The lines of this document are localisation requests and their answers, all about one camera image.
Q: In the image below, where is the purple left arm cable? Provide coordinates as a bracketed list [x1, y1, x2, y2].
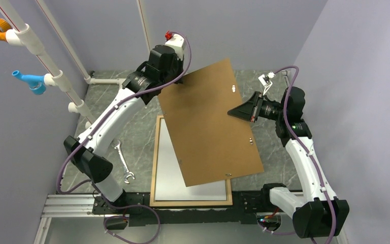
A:
[55, 30, 193, 244]

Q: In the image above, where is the silver open-end wrench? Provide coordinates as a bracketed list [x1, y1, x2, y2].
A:
[111, 139, 136, 185]

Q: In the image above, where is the blue pipe fitting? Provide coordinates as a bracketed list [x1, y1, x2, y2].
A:
[12, 70, 46, 95]

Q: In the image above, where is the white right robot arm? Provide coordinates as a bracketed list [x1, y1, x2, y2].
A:
[227, 87, 350, 240]

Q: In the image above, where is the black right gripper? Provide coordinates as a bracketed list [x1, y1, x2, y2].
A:
[228, 91, 287, 122]

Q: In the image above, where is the brown fibreboard backing board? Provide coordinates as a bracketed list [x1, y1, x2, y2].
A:
[158, 58, 264, 187]

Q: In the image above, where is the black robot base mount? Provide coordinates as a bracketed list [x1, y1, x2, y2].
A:
[92, 191, 277, 227]

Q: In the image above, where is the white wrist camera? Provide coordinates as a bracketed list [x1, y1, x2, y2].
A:
[258, 72, 275, 96]
[165, 31, 186, 59]

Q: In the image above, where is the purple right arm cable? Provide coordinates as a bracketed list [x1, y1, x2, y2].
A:
[256, 66, 338, 244]

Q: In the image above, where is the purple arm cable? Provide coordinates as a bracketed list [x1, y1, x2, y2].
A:
[55, 30, 193, 244]
[256, 66, 338, 244]

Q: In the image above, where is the light wooden picture frame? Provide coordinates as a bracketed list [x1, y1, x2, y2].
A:
[149, 115, 233, 207]

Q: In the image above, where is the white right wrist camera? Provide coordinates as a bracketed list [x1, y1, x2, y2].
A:
[258, 72, 275, 96]

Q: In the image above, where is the white PVC pipe stand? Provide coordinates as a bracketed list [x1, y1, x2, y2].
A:
[0, 0, 152, 131]

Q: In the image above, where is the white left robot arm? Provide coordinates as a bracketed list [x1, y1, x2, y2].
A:
[64, 44, 187, 214]

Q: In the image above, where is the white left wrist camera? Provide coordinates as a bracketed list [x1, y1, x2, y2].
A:
[165, 31, 186, 59]

